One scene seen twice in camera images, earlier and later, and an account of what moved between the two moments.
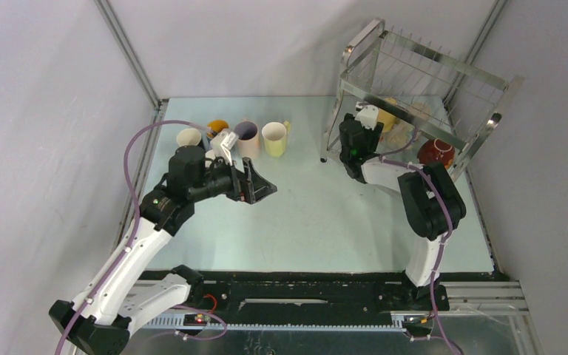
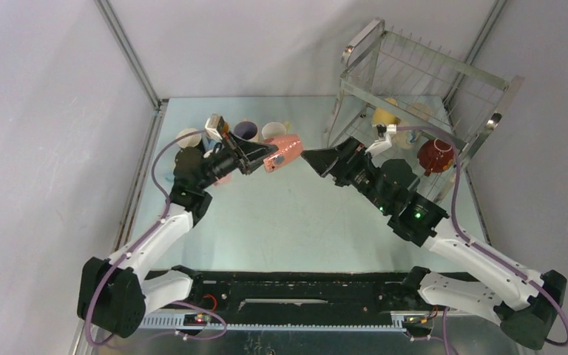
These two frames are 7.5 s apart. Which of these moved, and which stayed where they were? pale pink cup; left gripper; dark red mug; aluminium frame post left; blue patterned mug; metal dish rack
Moved: left gripper; blue patterned mug
Stayed: pale pink cup; metal dish rack; dark red mug; aluminium frame post left
